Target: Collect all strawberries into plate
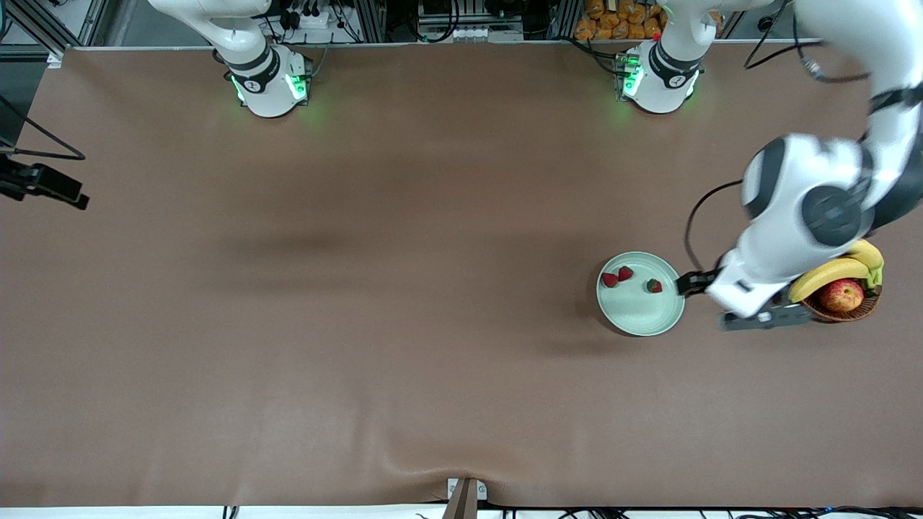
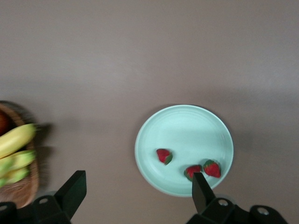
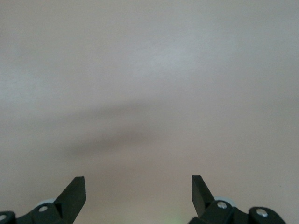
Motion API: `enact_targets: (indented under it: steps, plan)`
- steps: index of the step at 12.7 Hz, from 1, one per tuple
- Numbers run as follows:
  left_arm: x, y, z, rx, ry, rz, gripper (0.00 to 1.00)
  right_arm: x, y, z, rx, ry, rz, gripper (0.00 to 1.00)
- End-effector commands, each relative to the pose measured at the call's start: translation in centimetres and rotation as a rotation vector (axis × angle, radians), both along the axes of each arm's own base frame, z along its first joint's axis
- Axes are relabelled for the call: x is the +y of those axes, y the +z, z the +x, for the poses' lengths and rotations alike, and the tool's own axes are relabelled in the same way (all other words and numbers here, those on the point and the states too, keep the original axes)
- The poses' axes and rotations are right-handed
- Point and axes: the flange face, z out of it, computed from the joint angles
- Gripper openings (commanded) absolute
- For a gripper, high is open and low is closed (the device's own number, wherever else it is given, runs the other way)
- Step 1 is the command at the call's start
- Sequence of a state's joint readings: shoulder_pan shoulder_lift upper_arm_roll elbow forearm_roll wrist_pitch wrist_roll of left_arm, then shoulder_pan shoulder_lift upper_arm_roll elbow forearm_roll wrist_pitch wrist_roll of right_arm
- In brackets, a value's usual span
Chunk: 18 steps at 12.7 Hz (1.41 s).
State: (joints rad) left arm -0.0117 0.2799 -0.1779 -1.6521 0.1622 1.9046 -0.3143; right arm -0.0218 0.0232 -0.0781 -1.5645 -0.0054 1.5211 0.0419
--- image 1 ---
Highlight yellow banana bunch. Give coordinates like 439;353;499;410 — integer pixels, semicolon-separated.
787;238;885;304

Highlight red apple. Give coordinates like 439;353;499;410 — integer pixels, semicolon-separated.
819;279;865;313

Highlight aluminium frame post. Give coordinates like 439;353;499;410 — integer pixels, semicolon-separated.
0;0;109;69
355;0;388;43
550;0;581;40

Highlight brown wicker basket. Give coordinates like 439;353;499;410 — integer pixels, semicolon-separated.
797;290;882;323

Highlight metal table clamp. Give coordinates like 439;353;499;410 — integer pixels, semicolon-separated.
446;477;488;519

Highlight pale green round plate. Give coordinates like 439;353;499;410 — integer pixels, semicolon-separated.
596;251;686;337

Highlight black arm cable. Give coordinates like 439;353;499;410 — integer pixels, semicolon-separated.
0;94;87;161
683;0;875;272

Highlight bag of orange buns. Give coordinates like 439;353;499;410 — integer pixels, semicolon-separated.
575;0;722;41

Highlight white power strip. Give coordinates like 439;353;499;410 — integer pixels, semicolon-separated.
285;4;340;31

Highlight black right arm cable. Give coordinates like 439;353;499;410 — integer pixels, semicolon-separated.
0;94;87;161

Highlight brown table cover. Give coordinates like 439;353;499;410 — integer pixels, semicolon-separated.
0;42;923;509

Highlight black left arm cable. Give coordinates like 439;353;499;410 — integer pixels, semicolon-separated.
683;0;875;272

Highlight white terminal block row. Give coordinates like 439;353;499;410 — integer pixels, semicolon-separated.
418;27;491;42

